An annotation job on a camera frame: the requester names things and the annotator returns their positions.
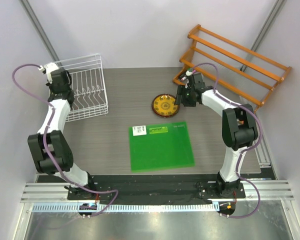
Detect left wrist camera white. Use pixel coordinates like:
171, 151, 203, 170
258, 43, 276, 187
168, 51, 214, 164
38, 62, 60, 84

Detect green cutting mat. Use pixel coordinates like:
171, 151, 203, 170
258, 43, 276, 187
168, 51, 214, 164
128, 121, 195, 173

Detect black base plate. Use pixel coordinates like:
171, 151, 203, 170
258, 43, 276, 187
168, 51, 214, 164
67, 174, 246, 205

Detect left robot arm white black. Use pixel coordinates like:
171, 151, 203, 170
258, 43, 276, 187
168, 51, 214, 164
27, 68, 97, 200

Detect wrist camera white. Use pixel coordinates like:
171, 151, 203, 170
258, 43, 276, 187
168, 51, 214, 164
182, 69, 196, 89
38, 62, 60, 84

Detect aluminium rail frame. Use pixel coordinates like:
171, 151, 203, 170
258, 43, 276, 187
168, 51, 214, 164
20, 180, 295, 203

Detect orange wooden shelf rack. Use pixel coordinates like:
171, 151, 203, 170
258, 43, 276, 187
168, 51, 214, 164
173, 24, 292, 111

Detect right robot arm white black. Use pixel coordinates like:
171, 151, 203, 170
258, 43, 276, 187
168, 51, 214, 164
174, 72, 259, 198

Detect white wire dish rack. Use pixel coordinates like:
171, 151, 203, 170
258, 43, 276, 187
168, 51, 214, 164
54, 53, 109, 122

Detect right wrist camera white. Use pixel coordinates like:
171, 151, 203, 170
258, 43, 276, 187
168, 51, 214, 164
182, 69, 196, 89

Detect yellow patterned plate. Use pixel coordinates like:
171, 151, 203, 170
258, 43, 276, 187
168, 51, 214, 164
151, 93, 180, 118

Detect perforated cable duct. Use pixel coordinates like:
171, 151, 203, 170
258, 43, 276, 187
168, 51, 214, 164
32, 202, 220, 213

